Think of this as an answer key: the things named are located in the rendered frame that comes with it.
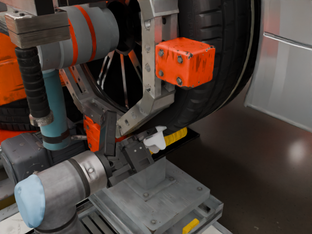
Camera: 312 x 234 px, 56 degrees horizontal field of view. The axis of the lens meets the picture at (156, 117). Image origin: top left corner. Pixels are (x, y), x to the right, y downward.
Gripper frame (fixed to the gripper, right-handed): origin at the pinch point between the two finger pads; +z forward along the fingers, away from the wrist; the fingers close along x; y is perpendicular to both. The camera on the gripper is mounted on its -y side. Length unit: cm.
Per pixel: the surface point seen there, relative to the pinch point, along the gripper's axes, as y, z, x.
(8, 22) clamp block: -24.7, -29.1, 17.9
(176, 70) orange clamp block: -6.4, -7.2, 23.3
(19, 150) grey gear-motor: -18, -25, -51
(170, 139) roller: 3.9, 10.2, -13.1
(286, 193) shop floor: 53, 73, -37
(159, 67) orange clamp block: -9.3, -7.2, 19.4
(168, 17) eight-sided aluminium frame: -16.6, -2.9, 24.0
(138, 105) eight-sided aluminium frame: -6.2, -7.1, 6.4
